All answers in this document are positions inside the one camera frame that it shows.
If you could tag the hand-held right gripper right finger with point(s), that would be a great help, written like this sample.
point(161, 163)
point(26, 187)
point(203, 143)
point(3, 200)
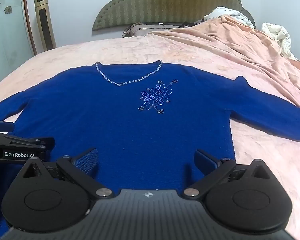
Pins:
point(202, 159)

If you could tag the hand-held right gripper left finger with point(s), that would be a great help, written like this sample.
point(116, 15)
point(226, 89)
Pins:
point(88, 159)

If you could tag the peach blanket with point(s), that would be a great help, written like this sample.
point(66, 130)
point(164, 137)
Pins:
point(227, 40)

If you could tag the flower-patterned glass door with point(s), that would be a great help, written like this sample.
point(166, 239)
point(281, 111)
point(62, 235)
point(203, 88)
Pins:
point(5, 30)

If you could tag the brown pillow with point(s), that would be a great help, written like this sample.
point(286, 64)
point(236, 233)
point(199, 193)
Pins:
point(140, 29)

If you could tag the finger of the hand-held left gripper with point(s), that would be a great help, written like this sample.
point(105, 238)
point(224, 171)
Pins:
point(27, 142)
point(3, 126)

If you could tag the dark clothes pile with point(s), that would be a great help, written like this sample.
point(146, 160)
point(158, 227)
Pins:
point(191, 24)

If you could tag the white crumpled pillow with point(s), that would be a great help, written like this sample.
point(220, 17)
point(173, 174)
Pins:
point(226, 12)

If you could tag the green padded headboard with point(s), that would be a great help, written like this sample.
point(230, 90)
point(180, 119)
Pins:
point(165, 2)

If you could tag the blue beaded sweater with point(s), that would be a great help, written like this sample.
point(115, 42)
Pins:
point(140, 130)

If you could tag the gold tower fan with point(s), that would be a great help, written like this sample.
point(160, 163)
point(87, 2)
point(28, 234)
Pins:
point(44, 22)

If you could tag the cream crumpled quilt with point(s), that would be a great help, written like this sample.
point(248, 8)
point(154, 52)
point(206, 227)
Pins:
point(277, 36)

